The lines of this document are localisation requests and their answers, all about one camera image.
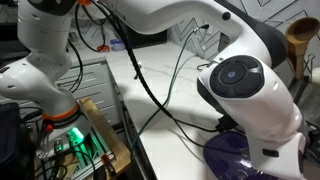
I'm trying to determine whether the black microwave oven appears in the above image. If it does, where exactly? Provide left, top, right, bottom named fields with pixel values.
left=126, top=25, right=168, bottom=50

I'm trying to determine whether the clear container with blue lid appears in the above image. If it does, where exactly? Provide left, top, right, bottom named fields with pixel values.
left=109, top=38, right=126, bottom=52

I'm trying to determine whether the white drawer cabinet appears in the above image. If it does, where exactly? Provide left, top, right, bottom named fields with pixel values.
left=55, top=55, right=123, bottom=127

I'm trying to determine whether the red heart cookie cutter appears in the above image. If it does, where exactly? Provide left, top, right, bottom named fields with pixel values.
left=96, top=44, right=111, bottom=53

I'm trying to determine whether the steel utensil holder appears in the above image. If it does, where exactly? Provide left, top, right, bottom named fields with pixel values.
left=288, top=77, right=320, bottom=128

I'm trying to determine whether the large wooden spoon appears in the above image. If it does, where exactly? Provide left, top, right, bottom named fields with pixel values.
left=284, top=16, right=320, bottom=81

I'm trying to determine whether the dark blue bin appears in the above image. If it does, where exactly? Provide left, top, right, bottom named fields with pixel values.
left=0, top=101, right=22, bottom=168

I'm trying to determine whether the thin black camera cable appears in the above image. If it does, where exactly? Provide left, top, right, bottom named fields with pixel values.
left=129, top=25, right=210, bottom=158

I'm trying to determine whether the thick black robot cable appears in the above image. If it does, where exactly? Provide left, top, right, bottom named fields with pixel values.
left=89, top=0, right=219, bottom=134

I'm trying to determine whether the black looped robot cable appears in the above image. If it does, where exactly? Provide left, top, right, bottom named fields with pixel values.
left=73, top=0, right=112, bottom=54

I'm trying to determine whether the white wall outlet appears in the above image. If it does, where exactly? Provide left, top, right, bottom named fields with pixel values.
left=201, top=22, right=215, bottom=36

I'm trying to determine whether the aluminium frame rail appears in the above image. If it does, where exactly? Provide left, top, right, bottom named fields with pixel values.
left=34, top=145, right=116, bottom=180

